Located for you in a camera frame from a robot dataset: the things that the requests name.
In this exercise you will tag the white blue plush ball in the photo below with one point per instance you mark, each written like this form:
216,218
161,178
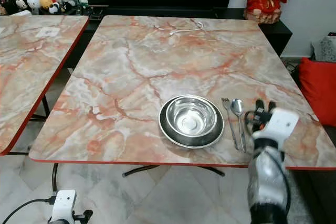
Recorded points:
33,0

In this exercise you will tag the panda plush toy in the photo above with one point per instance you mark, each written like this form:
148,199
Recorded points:
54,8

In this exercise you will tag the steel spoon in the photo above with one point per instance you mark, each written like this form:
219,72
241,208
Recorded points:
237,106

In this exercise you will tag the steel bowl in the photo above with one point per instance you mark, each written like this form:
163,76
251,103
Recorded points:
191,118

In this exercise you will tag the black plush toy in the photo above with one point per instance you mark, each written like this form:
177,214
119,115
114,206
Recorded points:
8,3

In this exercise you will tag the grey patterned cushion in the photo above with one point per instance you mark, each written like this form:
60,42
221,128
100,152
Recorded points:
325,50

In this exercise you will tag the steel round plate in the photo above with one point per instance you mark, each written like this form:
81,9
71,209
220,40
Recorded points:
165,127

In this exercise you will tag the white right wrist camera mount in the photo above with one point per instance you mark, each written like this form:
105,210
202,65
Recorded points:
283,123

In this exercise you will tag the red cushion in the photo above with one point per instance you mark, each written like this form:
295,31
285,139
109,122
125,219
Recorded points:
320,87

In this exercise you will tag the white paper sheet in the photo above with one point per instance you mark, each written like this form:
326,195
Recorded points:
47,32

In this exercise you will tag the steel fork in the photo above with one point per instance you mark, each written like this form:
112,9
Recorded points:
231,121

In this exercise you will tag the black metal table frame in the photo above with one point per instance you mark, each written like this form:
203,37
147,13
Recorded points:
45,106

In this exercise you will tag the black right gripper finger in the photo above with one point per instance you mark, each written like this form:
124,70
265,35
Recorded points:
272,106
261,104

